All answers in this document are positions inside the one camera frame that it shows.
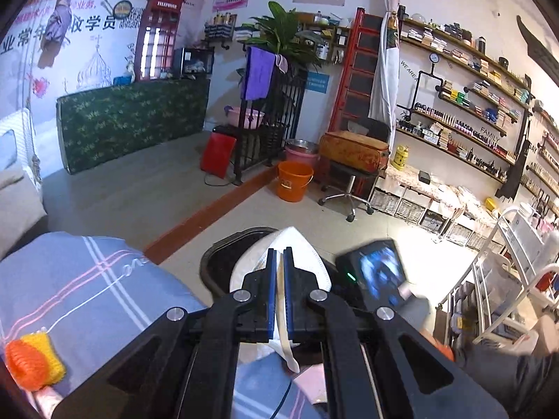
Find wood grain trash bin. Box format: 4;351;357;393
200;227;350;305

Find purple towel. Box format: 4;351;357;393
243;47;277;101

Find wooden wall shelf with cosmetics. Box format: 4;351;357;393
395;124;507;184
399;17;531;90
439;81;520;125
411;105;507;138

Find person's right forearm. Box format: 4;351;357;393
430;314;559;419

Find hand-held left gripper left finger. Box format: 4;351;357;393
51;248;280;419

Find black pipe with gauge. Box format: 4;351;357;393
408;52;444;118

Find orange foam fruit net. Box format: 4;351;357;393
5;340;49;391

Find green potted plant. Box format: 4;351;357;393
238;1;326;75

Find metal basin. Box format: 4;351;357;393
285;139;319;155

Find red telephone booth cabinet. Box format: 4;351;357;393
135;0;184;83

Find white hanging cloth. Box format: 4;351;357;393
369;0;402;129

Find black pipe shelf with bottles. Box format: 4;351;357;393
205;12;239;49

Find green floral mattress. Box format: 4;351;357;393
56;78;211;175

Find pink basin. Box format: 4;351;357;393
225;105;266;129

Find grey cushion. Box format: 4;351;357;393
0;168;48;258

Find black woven plant pot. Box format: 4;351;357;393
257;123;289;153

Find dark wall decoration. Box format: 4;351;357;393
517;15;559;75

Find black metal railing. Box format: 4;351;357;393
233;46;308;184

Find blue wall sign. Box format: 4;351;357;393
306;73;330;93

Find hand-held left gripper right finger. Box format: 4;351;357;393
282;247;509;419

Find rolling stool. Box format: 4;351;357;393
318;159;380;222

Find red bag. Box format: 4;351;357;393
200;132;237;179

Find orange suitcase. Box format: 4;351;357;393
319;131;391;174

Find orange bucket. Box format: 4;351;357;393
277;161;314;203

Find white face mask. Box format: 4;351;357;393
230;226;330;374

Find white trolley cart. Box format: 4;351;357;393
472;207;559;345

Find purple hanging umbrella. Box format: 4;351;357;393
44;0;86;46

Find grey striped bed sheet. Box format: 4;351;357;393
0;231;326;419

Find black display box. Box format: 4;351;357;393
174;47;215;78

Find large wall banner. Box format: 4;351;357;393
0;0;219;112

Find pink bucket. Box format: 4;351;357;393
285;146;319;169

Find lace covered low cabinet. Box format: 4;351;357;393
369;163;499;245

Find yellow foam fruit net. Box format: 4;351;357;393
20;334;66;387

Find black hanging apron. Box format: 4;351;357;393
495;109;531;201

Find black cable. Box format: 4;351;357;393
262;379;293;419

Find red ladder shelf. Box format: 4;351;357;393
328;8;385;134

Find small wooden wall shelf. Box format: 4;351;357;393
297;11;352;64

